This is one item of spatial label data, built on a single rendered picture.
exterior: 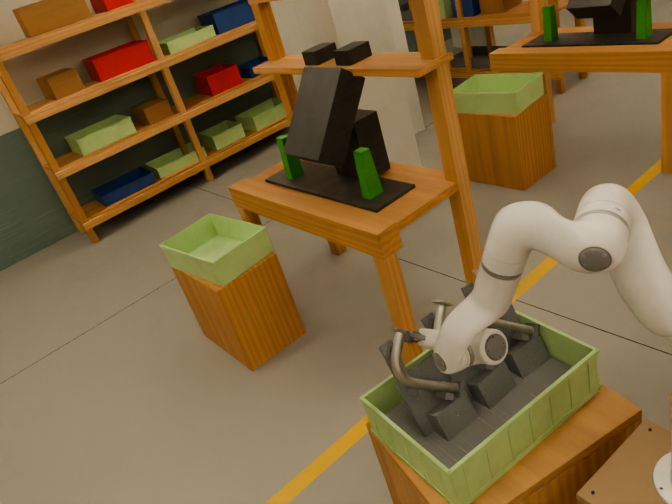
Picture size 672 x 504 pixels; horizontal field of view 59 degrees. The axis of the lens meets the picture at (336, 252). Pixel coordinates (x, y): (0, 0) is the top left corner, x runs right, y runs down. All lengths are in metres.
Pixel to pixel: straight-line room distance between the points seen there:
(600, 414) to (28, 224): 6.21
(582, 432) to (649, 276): 0.83
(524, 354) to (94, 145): 5.37
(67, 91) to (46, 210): 1.39
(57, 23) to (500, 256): 5.77
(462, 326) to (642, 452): 0.61
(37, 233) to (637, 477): 6.45
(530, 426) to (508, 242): 0.78
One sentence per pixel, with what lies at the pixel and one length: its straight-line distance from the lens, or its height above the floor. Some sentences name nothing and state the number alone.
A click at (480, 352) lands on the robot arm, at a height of 1.34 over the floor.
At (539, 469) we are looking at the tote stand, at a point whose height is 0.79.
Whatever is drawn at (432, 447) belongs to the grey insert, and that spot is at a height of 0.85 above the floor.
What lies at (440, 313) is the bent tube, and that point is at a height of 1.16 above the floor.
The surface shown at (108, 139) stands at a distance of 6.70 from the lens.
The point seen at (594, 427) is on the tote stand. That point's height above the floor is 0.79.
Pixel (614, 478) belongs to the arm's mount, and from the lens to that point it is 1.69.
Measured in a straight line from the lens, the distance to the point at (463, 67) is 7.58.
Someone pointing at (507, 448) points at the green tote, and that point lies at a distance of 1.83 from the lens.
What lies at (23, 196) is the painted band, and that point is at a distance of 7.13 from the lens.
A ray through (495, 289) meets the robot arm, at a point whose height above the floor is 1.51.
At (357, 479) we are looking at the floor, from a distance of 3.00.
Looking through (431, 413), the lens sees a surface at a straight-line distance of 1.89.
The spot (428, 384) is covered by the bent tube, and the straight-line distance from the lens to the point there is 1.84.
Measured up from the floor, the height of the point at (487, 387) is 0.91.
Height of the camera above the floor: 2.28
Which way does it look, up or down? 29 degrees down
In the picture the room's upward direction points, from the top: 18 degrees counter-clockwise
